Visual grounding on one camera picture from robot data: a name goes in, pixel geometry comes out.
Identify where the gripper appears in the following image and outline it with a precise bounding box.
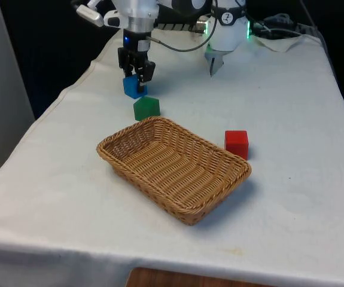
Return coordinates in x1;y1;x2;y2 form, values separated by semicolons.
117;29;156;94

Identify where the blue cube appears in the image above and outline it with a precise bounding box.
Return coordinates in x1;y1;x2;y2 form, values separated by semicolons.
122;74;148;100

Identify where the green cube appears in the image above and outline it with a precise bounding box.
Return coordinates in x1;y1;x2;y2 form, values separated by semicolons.
133;96;161;121

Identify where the wicker basket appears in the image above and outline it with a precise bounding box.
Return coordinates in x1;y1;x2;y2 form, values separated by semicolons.
96;116;253;227

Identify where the red cube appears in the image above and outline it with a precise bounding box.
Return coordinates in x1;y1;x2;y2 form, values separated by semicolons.
224;129;249;160

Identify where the pale grey cabinet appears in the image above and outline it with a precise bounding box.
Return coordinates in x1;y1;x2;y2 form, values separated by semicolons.
0;0;36;192

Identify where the black cable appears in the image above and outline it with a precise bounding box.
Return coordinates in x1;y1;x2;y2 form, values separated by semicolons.
251;13;315;39
146;0;220;52

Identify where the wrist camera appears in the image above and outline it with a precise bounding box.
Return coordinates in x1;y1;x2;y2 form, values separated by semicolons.
75;2;122;28

